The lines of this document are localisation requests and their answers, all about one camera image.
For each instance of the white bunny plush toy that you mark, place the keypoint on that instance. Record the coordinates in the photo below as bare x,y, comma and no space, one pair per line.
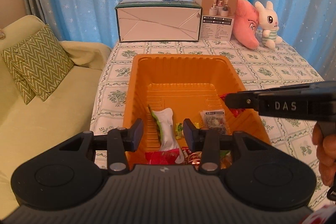
268,21

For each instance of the pink star plush toy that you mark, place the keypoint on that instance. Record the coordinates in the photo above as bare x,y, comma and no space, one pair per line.
246,22

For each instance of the green chevron cushion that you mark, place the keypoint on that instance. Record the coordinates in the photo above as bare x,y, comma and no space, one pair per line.
37,64

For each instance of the clear printed snack packet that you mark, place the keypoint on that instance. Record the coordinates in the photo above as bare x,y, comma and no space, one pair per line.
215,119

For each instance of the orange plastic tray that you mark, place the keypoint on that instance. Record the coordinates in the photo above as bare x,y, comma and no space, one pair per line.
188,84

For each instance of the tall humidifier product box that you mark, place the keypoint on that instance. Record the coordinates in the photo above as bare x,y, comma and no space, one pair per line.
217,19

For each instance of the small red candy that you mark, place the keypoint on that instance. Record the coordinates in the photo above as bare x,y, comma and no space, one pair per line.
235,112

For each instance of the white flat cardboard box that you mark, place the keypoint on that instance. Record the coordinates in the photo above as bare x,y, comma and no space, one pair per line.
158,20

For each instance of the light green sofa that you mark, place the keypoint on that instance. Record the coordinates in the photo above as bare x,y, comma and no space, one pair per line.
30,129

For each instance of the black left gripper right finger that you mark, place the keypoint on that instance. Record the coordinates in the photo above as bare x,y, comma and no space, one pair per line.
193,141

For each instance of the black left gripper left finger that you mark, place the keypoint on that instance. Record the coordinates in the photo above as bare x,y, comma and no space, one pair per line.
119,141

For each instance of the green floral tablecloth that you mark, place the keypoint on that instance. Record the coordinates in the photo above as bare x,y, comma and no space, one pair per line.
258,69

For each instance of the large red snack packet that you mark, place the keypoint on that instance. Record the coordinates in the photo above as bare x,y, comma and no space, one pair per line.
169,157

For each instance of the yellow candy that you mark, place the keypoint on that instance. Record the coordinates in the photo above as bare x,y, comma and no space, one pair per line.
179,131

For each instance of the white green snack packet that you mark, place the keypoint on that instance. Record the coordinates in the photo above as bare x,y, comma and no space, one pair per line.
164,121

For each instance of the person's right hand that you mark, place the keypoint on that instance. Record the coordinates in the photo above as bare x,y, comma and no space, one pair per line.
326,155

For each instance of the red gold foil candy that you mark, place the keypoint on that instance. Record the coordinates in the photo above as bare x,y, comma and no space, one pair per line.
191,158

